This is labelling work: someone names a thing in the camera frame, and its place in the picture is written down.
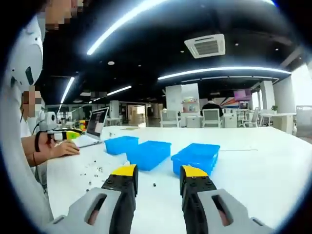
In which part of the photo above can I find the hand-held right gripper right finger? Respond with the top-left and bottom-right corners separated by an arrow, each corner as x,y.
179,165 -> 275,234

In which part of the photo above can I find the silver laptop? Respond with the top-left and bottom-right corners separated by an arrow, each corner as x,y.
77,106 -> 110,149

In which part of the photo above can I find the white worn chest device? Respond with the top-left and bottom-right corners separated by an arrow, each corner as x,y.
3,14 -> 44,86

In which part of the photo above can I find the person's left hand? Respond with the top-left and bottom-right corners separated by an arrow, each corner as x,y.
38,133 -> 64,160

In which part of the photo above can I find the wall-mounted purple screen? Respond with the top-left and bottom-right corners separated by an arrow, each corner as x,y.
233,89 -> 252,101

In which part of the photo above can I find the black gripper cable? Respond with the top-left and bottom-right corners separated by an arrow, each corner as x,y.
31,120 -> 42,135

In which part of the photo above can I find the group of white office chairs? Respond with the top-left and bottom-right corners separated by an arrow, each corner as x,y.
159,104 -> 312,137

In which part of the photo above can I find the blue plastic bin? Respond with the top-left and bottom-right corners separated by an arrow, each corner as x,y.
170,143 -> 221,176
124,140 -> 172,171
104,136 -> 140,156

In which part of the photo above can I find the person's torso in grey shirt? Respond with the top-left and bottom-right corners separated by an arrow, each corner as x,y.
0,82 -> 55,227

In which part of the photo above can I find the ceiling air conditioner vent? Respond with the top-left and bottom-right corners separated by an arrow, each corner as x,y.
184,33 -> 226,59

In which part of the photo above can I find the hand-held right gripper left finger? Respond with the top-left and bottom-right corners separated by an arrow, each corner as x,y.
46,163 -> 139,234

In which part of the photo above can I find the white ceiling light strip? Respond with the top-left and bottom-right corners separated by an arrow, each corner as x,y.
59,76 -> 76,104
86,0 -> 176,56
157,66 -> 292,81
106,85 -> 133,97

